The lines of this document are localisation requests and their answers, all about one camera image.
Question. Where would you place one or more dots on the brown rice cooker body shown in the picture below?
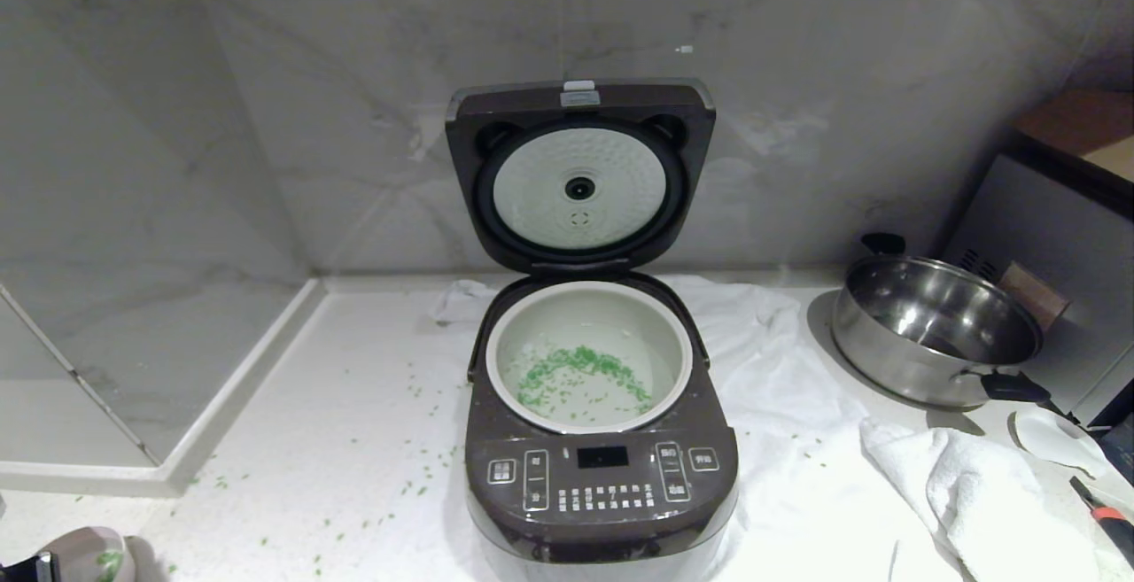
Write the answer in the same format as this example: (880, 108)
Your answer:
(602, 511)

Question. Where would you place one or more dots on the green grains in pot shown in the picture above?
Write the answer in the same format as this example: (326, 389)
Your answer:
(576, 357)

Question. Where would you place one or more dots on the white inner cooking pot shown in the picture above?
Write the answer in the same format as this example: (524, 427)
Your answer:
(586, 306)

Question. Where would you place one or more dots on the brown cardboard tube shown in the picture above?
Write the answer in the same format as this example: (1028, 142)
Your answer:
(1035, 296)

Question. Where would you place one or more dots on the grey cabinet with wooden top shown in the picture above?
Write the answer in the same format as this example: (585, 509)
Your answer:
(1054, 228)

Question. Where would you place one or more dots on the crumpled white towel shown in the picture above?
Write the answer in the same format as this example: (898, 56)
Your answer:
(974, 498)

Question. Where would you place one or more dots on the stainless steel pot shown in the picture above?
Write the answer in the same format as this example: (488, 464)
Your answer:
(886, 345)

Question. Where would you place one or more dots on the white cloth under cooker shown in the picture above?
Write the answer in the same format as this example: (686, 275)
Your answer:
(784, 405)

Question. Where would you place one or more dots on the small white dish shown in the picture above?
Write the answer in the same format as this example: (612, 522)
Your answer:
(1050, 436)

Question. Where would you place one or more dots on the brown rice cooker lid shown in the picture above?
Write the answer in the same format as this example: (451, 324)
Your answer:
(468, 152)

